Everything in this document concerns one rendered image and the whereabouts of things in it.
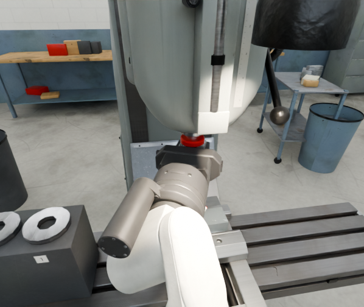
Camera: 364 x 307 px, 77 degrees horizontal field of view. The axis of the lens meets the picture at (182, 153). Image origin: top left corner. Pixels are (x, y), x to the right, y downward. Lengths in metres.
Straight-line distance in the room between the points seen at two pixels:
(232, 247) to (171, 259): 0.37
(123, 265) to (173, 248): 0.08
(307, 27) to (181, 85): 0.17
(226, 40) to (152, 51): 0.09
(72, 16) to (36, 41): 0.74
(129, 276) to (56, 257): 0.28
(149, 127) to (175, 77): 0.54
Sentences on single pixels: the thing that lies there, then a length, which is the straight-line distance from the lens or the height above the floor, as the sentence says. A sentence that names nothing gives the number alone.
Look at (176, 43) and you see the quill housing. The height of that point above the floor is 1.44.
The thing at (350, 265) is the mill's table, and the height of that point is 0.90.
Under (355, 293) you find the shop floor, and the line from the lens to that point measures 1.96.
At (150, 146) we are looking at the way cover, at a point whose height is 1.05.
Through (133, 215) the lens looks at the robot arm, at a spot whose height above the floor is 1.29.
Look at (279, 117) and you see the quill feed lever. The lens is 0.38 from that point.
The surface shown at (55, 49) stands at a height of 0.97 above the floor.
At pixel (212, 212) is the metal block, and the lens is 0.60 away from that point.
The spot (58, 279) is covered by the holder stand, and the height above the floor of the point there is 0.99.
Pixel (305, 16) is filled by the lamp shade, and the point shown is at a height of 1.47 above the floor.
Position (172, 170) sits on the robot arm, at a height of 1.28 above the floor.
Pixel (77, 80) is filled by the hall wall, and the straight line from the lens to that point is 4.88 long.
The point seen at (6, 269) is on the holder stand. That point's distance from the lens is 0.61.
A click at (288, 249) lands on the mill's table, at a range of 0.76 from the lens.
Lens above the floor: 1.48
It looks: 32 degrees down
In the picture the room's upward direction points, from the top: straight up
